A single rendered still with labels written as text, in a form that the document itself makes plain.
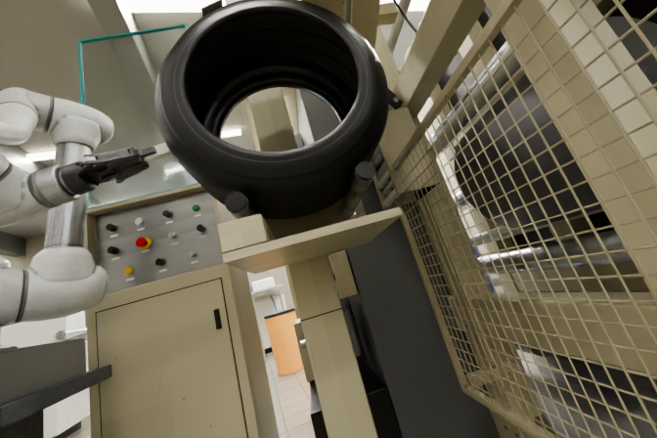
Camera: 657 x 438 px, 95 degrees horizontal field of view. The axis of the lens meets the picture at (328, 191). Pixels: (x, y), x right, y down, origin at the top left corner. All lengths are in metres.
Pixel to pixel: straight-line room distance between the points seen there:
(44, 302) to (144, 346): 0.38
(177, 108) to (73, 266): 0.70
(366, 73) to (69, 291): 1.09
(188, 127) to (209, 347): 0.89
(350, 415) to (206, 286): 0.71
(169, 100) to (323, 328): 0.72
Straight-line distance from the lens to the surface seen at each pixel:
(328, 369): 0.99
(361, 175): 0.65
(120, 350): 1.48
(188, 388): 1.40
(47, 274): 1.26
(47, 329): 4.65
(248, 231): 0.62
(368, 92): 0.75
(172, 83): 0.80
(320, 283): 0.97
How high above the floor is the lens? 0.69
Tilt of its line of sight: 17 degrees up
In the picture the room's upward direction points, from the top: 17 degrees counter-clockwise
